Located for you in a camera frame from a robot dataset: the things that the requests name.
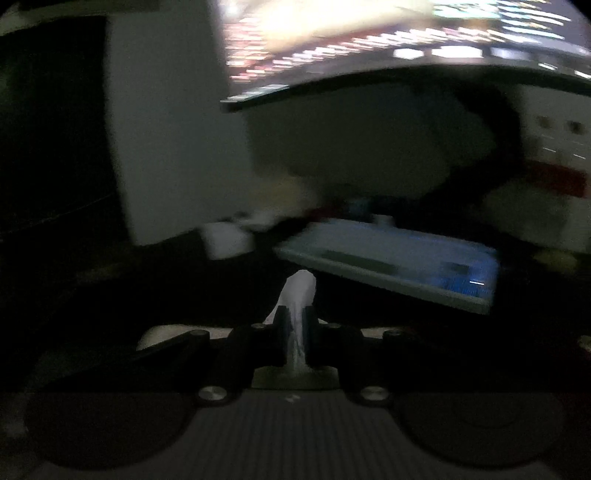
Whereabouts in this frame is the white backlit keyboard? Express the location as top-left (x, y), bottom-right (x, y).
top-left (272, 218), bottom-right (502, 315)

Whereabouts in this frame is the folded white paper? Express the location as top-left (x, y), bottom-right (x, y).
top-left (203, 222), bottom-right (253, 260)

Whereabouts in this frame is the white printed tissue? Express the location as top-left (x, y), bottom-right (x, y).
top-left (263, 271), bottom-right (319, 370)

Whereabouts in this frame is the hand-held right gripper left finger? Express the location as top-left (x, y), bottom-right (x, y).
top-left (133, 305), bottom-right (293, 407)

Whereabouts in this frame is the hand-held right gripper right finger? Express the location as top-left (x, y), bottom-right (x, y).
top-left (301, 305), bottom-right (509, 408)

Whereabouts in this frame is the floral patterned tin container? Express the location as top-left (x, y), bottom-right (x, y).
top-left (137, 324), bottom-right (232, 348)

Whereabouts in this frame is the black monitor stand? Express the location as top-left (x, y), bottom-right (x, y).
top-left (416, 83), bottom-right (527, 209)

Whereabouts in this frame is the curved computer monitor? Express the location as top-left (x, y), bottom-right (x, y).
top-left (217, 0), bottom-right (591, 112)

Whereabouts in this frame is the white wall socket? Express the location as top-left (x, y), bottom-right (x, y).
top-left (522, 108), bottom-right (591, 163)

